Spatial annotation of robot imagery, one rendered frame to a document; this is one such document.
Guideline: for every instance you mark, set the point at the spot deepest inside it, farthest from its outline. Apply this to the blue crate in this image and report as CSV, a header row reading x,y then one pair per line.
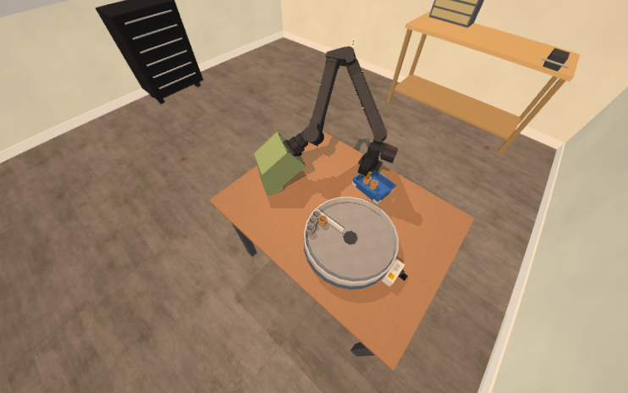
x,y
384,186

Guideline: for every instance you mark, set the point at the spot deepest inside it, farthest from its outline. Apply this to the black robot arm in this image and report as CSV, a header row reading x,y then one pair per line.
x,y
313,133

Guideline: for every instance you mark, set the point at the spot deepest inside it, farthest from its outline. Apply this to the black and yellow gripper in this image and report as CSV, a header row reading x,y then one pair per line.
x,y
379,164

